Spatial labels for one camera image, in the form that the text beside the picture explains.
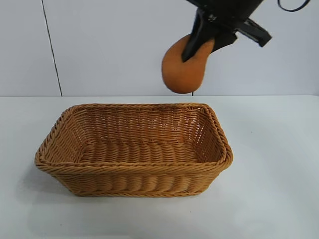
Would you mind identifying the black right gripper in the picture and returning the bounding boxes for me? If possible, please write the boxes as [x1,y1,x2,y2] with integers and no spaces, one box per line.
[181,0,278,63]

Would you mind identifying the soft orange toy fruit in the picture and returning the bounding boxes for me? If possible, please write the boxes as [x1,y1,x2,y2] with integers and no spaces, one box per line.
[161,33,215,95]

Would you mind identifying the woven wicker basket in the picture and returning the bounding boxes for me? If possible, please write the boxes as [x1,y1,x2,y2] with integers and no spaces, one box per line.
[33,102,234,198]

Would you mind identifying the black cable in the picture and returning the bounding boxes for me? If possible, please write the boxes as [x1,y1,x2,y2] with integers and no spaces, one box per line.
[276,0,310,12]

